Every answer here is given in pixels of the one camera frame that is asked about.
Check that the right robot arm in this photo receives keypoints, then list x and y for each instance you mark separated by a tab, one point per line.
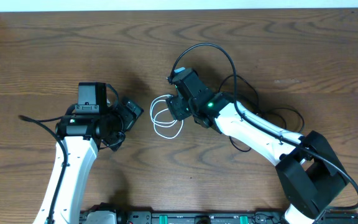
309	171

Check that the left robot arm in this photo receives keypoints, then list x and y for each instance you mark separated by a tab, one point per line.
88	126

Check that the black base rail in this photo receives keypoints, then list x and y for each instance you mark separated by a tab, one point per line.
107	213

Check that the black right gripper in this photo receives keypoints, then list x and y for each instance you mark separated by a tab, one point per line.
173	103

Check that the white back board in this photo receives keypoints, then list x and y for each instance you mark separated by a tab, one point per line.
147	5

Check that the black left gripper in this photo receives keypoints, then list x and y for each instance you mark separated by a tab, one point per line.
124	120

